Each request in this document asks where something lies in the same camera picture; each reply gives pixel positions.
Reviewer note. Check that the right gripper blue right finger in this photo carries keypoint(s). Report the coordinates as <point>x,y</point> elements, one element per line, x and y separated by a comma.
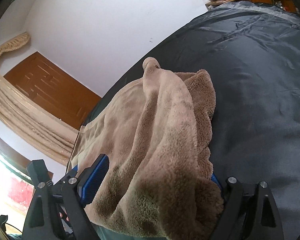
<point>250,212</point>

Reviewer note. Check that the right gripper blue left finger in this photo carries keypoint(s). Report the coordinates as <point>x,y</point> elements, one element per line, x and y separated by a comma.
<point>79,191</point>

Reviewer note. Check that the brown fleece sweater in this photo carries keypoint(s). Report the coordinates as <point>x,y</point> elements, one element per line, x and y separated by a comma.
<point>156,133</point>

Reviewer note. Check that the brown wooden door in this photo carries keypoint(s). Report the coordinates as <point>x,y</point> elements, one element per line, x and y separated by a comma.
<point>53,89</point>

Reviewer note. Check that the beige pleated curtain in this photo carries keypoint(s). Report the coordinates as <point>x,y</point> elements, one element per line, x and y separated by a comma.
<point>42,130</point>

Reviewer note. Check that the window with dark frame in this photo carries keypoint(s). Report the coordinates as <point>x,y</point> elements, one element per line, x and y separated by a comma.
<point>16,189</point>

